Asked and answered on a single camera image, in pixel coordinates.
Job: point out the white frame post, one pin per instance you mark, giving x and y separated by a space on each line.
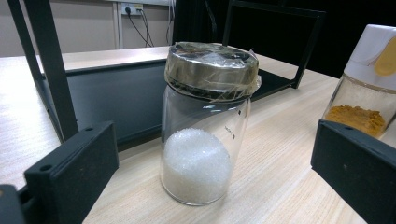
117 25

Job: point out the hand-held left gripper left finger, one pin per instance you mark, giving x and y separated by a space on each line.
77 168

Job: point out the black curtain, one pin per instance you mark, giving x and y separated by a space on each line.
351 15

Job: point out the glass jar with metal lid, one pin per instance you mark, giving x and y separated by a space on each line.
196 161

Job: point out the white wall socket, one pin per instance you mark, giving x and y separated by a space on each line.
132 7

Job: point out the black metal rack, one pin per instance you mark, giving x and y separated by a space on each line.
118 99

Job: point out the spice jar with white lid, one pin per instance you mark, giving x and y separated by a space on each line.
367 99

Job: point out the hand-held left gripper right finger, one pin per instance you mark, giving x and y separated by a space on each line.
358 168

